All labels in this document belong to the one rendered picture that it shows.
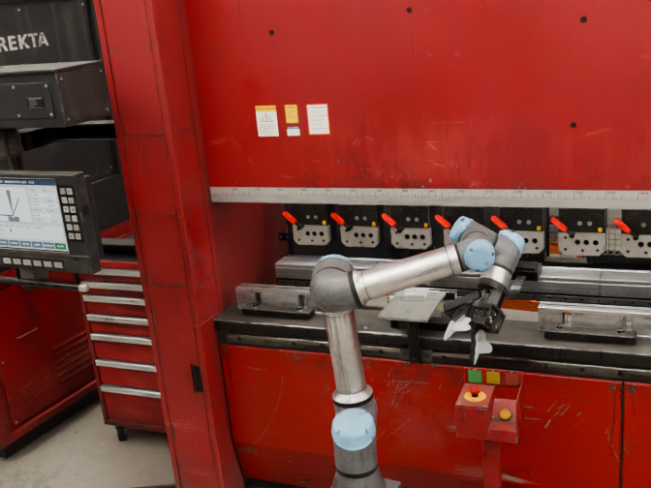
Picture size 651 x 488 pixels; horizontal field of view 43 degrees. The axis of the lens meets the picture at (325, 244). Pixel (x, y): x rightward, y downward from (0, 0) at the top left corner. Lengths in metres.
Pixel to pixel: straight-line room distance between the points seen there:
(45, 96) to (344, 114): 1.03
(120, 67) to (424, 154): 1.16
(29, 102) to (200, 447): 1.57
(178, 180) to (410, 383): 1.15
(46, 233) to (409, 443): 1.56
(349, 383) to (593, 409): 1.03
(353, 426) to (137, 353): 1.98
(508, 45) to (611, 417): 1.31
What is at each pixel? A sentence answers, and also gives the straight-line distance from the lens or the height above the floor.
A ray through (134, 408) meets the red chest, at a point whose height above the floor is 0.24.
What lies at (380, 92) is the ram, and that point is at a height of 1.75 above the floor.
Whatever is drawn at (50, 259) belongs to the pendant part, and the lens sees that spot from 3.07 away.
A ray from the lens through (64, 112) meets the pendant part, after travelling 2.89.
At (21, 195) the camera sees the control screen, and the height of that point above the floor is 1.52.
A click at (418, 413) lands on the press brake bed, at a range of 3.19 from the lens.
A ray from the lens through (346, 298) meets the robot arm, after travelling 2.07.
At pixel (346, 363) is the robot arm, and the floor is 1.13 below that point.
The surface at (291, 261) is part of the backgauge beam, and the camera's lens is 3.60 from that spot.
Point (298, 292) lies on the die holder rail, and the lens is 3.29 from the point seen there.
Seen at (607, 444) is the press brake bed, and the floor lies 0.52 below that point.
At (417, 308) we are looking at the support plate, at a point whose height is 1.00.
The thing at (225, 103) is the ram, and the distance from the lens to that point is 3.19.
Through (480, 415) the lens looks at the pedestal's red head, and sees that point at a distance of 2.77.
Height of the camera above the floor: 2.12
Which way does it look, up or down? 17 degrees down
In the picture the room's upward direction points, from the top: 5 degrees counter-clockwise
